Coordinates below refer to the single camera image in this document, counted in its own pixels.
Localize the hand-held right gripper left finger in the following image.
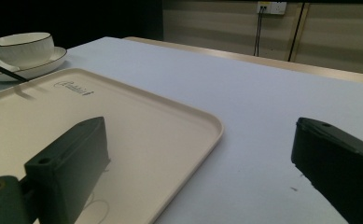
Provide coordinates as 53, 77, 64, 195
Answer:
23, 116, 111, 224

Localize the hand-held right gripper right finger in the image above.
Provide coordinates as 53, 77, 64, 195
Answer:
290, 117, 363, 224

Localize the beige plastic tray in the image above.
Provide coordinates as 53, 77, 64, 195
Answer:
0, 67, 225, 224

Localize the white plate with dark rim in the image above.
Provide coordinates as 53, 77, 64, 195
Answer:
0, 46, 68, 82

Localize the black chopstick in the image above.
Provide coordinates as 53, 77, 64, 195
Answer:
0, 59, 29, 84

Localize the white bowl with dark rim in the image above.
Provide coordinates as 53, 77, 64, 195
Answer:
0, 32, 56, 70

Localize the black power cable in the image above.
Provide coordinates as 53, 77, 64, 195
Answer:
253, 7, 266, 57

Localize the white wall socket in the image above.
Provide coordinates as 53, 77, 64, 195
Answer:
256, 1, 287, 16

